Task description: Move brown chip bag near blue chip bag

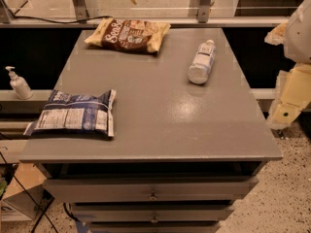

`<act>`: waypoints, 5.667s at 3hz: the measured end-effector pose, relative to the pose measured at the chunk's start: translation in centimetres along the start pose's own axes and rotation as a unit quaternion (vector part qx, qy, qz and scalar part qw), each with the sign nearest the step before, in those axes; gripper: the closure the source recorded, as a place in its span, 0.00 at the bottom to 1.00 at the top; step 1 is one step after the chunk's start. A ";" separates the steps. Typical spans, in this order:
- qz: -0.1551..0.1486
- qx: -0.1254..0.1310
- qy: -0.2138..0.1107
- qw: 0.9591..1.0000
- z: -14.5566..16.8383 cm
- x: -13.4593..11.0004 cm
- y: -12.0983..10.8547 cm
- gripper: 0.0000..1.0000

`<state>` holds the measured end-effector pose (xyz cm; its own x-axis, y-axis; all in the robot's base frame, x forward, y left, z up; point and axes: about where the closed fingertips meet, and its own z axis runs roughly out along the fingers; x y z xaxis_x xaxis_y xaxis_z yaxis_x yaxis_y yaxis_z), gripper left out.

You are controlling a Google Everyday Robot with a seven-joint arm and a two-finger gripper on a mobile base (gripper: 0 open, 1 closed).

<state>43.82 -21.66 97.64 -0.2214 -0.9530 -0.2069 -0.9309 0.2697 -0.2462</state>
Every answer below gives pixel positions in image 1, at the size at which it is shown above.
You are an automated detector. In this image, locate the grey drawer cabinet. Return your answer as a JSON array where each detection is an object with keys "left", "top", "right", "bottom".
[{"left": 21, "top": 28, "right": 282, "bottom": 233}]

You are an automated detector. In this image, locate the brown chip bag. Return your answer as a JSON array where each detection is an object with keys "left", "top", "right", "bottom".
[{"left": 85, "top": 17, "right": 171, "bottom": 53}]

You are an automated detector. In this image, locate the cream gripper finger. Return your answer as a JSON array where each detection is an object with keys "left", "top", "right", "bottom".
[
  {"left": 264, "top": 21, "right": 288, "bottom": 46},
  {"left": 266, "top": 63, "right": 311, "bottom": 129}
]

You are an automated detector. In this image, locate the black floor cable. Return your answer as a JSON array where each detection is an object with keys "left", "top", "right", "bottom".
[{"left": 0, "top": 150, "right": 60, "bottom": 233}]

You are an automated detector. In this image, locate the cardboard box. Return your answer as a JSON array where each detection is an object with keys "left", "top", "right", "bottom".
[{"left": 1, "top": 163, "right": 46, "bottom": 222}]

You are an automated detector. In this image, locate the blue chip bag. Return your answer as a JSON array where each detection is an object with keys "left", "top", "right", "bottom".
[{"left": 24, "top": 89, "right": 116, "bottom": 137}]

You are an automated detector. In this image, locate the black cable on ledge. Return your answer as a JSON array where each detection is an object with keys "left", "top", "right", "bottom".
[{"left": 0, "top": 0, "right": 113, "bottom": 25}]

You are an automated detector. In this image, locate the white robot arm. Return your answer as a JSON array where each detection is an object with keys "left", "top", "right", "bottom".
[{"left": 264, "top": 0, "right": 311, "bottom": 130}]

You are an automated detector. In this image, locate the white pump dispenser bottle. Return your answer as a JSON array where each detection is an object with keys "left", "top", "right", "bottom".
[{"left": 6, "top": 66, "right": 33, "bottom": 100}]

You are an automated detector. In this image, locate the metal frame post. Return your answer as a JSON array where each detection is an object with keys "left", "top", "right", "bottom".
[
  {"left": 72, "top": 0, "right": 99, "bottom": 20},
  {"left": 188, "top": 0, "right": 212, "bottom": 23}
]

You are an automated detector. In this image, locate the clear plastic water bottle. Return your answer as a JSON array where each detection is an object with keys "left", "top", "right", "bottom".
[{"left": 188, "top": 40, "right": 217, "bottom": 84}]

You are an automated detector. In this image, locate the left metal frame post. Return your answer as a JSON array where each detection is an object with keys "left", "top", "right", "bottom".
[{"left": 72, "top": 0, "right": 99, "bottom": 20}]

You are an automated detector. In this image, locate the right metal frame post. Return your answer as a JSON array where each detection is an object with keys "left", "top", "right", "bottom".
[{"left": 188, "top": 0, "right": 212, "bottom": 23}]

